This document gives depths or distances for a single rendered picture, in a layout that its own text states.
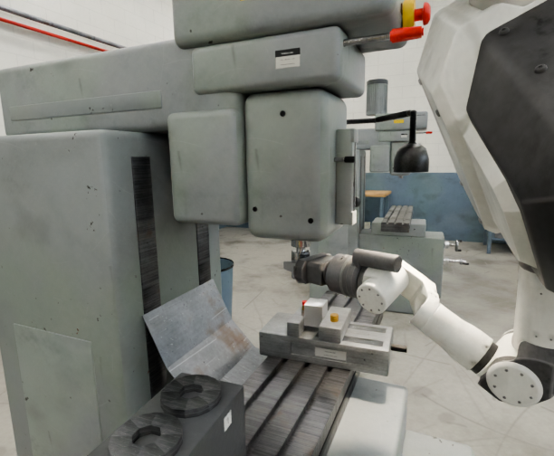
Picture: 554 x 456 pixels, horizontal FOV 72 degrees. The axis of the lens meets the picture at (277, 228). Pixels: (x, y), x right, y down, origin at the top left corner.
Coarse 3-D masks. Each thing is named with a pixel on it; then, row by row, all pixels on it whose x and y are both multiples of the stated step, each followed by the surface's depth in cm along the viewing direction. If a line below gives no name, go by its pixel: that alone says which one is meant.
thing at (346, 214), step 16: (352, 128) 82; (336, 144) 84; (352, 144) 82; (336, 176) 85; (352, 176) 84; (336, 192) 85; (352, 192) 84; (336, 208) 86; (352, 208) 85; (352, 224) 85
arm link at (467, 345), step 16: (432, 320) 71; (448, 320) 70; (432, 336) 71; (448, 336) 69; (464, 336) 68; (480, 336) 68; (448, 352) 70; (464, 352) 68; (480, 352) 67; (496, 352) 66; (512, 352) 63; (480, 368) 67; (480, 384) 65
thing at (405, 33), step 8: (392, 32) 67; (400, 32) 66; (408, 32) 66; (416, 32) 66; (344, 40) 71; (352, 40) 70; (360, 40) 70; (368, 40) 69; (376, 40) 69; (384, 40) 69; (392, 40) 68; (400, 40) 67; (408, 40) 67
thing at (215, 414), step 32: (192, 384) 60; (224, 384) 62; (160, 416) 52; (192, 416) 54; (224, 416) 55; (96, 448) 48; (128, 448) 46; (160, 448) 46; (192, 448) 48; (224, 448) 56
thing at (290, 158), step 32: (256, 96) 81; (288, 96) 78; (320, 96) 76; (256, 128) 82; (288, 128) 79; (320, 128) 77; (256, 160) 83; (288, 160) 80; (320, 160) 78; (256, 192) 84; (288, 192) 81; (320, 192) 79; (256, 224) 86; (288, 224) 83; (320, 224) 80
